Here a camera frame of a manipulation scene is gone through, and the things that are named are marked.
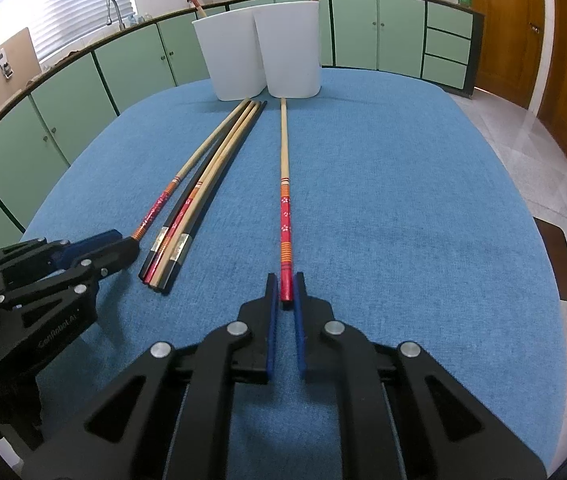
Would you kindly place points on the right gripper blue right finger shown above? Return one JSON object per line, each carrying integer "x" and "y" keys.
{"x": 300, "y": 301}

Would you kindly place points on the green lower kitchen cabinets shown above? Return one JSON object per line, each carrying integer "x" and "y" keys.
{"x": 48, "y": 123}

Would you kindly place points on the blue table mat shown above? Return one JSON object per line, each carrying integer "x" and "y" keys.
{"x": 403, "y": 218}

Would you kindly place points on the brown wooden stool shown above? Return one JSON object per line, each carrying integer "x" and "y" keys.
{"x": 556, "y": 248}

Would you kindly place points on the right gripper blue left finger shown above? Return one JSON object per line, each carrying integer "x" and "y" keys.
{"x": 271, "y": 298}

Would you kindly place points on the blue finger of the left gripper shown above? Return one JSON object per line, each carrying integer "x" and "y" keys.
{"x": 106, "y": 261}
{"x": 68, "y": 252}

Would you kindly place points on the chrome kitchen faucet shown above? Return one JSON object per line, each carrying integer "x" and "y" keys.
{"x": 114, "y": 15}

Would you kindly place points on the white double utensil holder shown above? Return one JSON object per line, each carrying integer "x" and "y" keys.
{"x": 274, "y": 47}

